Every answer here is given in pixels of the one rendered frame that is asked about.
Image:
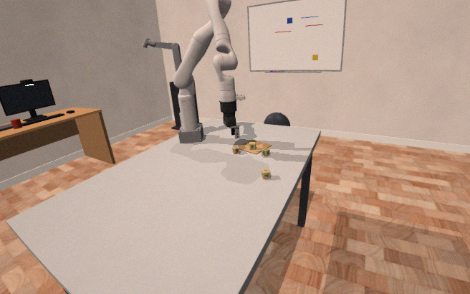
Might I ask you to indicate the tan flat mat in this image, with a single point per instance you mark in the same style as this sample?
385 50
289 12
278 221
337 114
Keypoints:
259 147

